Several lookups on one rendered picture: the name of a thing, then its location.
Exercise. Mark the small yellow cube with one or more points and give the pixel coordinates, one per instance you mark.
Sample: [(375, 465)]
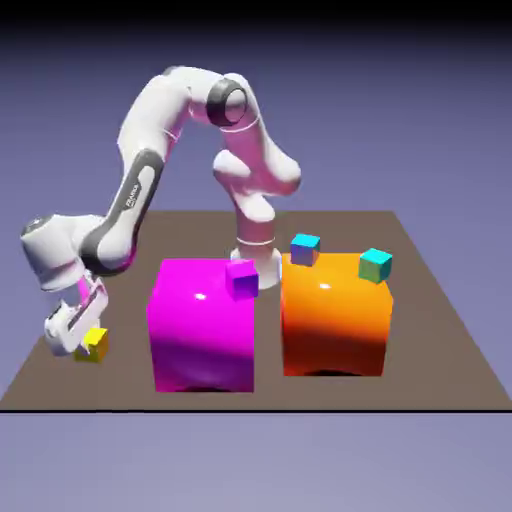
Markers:
[(96, 344)]

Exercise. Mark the large magenta box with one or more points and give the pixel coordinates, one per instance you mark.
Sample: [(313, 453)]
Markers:
[(200, 320)]

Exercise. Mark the large orange box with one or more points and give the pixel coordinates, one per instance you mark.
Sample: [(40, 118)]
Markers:
[(336, 312)]

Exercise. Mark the small cyan cube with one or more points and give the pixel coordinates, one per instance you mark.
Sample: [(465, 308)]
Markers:
[(305, 250), (375, 265)]

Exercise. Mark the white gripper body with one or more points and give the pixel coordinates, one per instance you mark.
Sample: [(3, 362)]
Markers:
[(76, 316)]

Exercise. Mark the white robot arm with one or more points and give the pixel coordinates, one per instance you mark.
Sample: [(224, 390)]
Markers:
[(144, 120)]

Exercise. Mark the small magenta cube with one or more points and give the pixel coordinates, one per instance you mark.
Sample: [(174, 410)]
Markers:
[(242, 280)]

